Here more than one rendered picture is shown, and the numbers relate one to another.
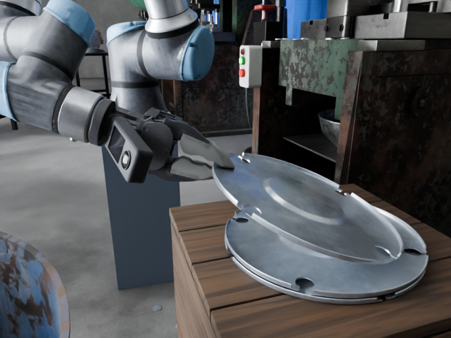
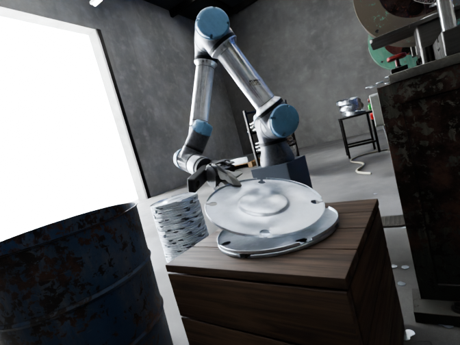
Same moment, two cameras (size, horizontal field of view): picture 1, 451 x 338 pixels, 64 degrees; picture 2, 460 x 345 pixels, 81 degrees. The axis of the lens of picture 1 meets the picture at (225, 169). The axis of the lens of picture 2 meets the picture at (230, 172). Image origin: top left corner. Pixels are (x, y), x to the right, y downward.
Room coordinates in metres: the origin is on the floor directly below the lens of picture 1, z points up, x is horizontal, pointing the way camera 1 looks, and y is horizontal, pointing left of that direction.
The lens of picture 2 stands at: (0.06, -0.62, 0.57)
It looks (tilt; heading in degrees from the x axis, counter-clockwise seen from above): 5 degrees down; 55
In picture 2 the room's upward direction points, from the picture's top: 15 degrees counter-clockwise
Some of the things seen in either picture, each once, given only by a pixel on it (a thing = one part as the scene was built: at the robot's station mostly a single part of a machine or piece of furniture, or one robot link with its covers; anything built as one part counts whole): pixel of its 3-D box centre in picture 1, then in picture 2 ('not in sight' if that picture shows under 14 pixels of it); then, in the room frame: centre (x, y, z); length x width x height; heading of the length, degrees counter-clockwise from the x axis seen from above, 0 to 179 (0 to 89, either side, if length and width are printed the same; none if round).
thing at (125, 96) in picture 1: (136, 99); (275, 151); (0.93, 0.23, 0.50); 0.15 x 0.15 x 0.10
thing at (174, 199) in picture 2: not in sight; (174, 199); (0.70, 0.93, 0.35); 0.29 x 0.29 x 0.01
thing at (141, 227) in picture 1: (144, 198); (289, 210); (0.93, 0.23, 0.23); 0.18 x 0.18 x 0.45; 13
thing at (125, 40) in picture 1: (135, 51); (269, 125); (0.93, 0.22, 0.62); 0.13 x 0.12 x 0.14; 63
